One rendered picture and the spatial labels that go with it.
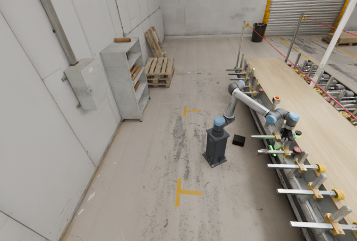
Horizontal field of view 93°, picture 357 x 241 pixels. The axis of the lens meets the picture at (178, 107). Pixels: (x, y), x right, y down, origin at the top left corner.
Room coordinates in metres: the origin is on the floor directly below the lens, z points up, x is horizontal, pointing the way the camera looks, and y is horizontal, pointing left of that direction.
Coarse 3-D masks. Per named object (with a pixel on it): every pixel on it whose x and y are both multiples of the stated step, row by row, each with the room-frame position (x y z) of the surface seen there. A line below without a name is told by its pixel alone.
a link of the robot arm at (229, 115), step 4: (240, 80) 1.80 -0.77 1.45; (236, 84) 1.72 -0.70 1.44; (240, 84) 1.73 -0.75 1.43; (244, 84) 1.76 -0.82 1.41; (240, 88) 1.72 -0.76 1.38; (232, 96) 1.77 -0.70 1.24; (232, 100) 1.76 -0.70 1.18; (236, 100) 1.75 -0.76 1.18; (228, 104) 1.80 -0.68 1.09; (232, 104) 1.76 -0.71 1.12; (236, 104) 1.77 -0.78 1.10; (228, 108) 1.79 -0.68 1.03; (232, 108) 1.76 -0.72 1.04; (224, 112) 1.88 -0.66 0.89; (228, 112) 1.78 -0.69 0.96; (232, 112) 1.77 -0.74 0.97; (224, 116) 1.81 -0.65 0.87; (228, 116) 1.78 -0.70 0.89; (232, 116) 1.78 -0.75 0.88; (228, 120) 1.76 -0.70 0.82; (232, 120) 1.79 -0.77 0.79
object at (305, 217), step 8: (256, 112) 2.05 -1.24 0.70; (264, 120) 1.84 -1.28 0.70; (264, 128) 1.68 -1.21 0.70; (272, 144) 1.39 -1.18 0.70; (288, 176) 0.94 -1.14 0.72; (288, 184) 0.88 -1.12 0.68; (296, 184) 0.86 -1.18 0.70; (296, 200) 0.71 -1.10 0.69; (296, 208) 0.66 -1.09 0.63; (304, 208) 0.63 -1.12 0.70; (304, 216) 0.57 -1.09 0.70; (312, 216) 0.56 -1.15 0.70; (312, 232) 0.45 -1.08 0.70; (312, 240) 0.40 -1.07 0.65; (320, 240) 0.39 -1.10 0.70
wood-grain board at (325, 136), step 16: (256, 64) 3.40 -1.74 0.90; (272, 64) 3.35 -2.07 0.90; (272, 80) 2.68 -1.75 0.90; (288, 80) 2.65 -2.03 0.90; (272, 96) 2.18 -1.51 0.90; (288, 96) 2.16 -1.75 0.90; (304, 96) 2.13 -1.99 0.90; (320, 96) 2.10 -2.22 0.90; (304, 112) 1.76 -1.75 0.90; (320, 112) 1.74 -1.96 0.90; (336, 112) 1.71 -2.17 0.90; (304, 128) 1.45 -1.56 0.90; (320, 128) 1.43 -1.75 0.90; (336, 128) 1.42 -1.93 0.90; (352, 128) 1.40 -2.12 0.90; (304, 144) 1.21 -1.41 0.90; (320, 144) 1.19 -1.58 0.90; (336, 144) 1.18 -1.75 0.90; (352, 144) 1.17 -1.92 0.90; (320, 160) 0.99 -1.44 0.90; (336, 160) 0.98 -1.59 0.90; (352, 160) 0.97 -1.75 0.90; (336, 176) 0.81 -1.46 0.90; (352, 176) 0.81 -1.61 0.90; (352, 192) 0.66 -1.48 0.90; (336, 208) 0.55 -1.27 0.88; (352, 208) 0.54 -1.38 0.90
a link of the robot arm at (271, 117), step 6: (234, 84) 1.71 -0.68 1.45; (228, 90) 1.68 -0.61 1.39; (234, 90) 1.62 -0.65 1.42; (240, 96) 1.54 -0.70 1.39; (246, 96) 1.51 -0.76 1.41; (246, 102) 1.45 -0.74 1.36; (252, 102) 1.42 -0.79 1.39; (252, 108) 1.39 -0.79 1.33; (258, 108) 1.34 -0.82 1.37; (264, 108) 1.31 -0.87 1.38; (264, 114) 1.27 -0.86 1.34; (270, 114) 1.24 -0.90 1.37; (276, 114) 1.23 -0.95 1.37; (270, 120) 1.19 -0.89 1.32; (276, 120) 1.18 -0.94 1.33
